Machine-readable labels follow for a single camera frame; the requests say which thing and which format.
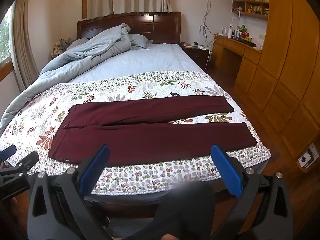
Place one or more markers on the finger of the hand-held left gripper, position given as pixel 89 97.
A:
pixel 23 163
pixel 7 153

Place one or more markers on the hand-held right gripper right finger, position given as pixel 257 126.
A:
pixel 227 172

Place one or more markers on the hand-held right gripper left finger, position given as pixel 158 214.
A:
pixel 96 165

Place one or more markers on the maroon pants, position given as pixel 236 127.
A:
pixel 150 140

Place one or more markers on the floral quilted bedspread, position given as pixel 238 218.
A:
pixel 37 120

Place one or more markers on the person's dark trouser leg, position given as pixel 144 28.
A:
pixel 182 210

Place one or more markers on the tan side curtain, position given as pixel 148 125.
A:
pixel 25 45

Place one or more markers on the light wooden desk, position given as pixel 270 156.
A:
pixel 247 62

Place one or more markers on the window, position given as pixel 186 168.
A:
pixel 5 40

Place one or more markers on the blue-grey comforter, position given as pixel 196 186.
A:
pixel 82 52

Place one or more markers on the light blue bed sheet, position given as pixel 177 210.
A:
pixel 140 60

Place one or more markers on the patterned cushion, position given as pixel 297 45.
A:
pixel 60 48

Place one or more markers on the dark wooden nightstand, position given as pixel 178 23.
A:
pixel 196 55

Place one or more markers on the blue-grey pillow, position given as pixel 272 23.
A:
pixel 140 41

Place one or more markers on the black keyboard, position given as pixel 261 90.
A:
pixel 246 42

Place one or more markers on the light wooden wardrobe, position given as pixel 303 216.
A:
pixel 287 55

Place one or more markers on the white bottle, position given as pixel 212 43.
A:
pixel 230 31

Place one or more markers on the dark wooden headboard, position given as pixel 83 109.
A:
pixel 155 25

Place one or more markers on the wooden wall shelf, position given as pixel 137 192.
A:
pixel 250 5

